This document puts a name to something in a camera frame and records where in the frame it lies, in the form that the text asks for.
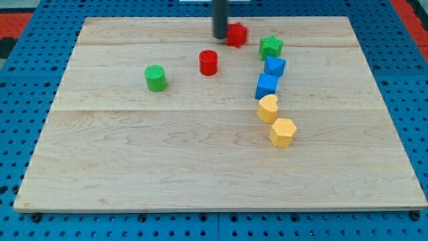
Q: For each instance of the red star block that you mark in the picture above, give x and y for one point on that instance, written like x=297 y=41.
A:
x=236 y=34

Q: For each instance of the green star block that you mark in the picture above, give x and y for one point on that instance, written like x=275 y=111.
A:
x=270 y=46

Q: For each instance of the yellow hexagon block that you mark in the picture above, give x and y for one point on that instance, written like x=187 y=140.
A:
x=282 y=132

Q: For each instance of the light wooden board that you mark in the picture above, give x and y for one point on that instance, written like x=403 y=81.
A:
x=110 y=145

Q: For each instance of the green cylinder block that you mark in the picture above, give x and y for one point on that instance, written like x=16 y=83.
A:
x=155 y=78

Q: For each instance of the blue cube block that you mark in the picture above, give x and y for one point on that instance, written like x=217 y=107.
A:
x=266 y=84

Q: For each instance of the yellow heart block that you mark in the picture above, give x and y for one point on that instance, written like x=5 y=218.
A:
x=267 y=108

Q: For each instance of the red cylinder block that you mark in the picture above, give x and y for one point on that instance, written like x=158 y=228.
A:
x=208 y=62

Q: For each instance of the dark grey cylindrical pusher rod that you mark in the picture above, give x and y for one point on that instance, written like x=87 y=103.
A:
x=220 y=18

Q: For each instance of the blue triangle block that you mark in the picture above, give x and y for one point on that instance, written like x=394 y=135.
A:
x=274 y=66

